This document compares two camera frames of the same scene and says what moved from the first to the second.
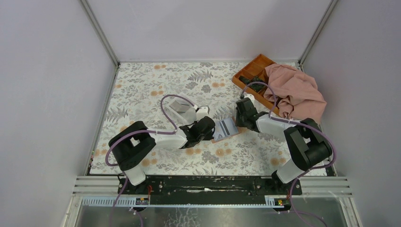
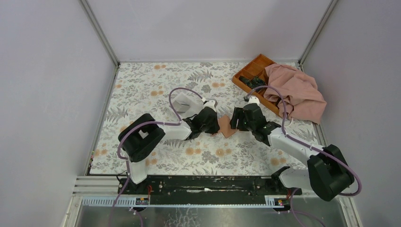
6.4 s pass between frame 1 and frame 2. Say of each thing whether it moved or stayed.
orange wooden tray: stayed
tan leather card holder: moved
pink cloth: stayed
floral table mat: stayed
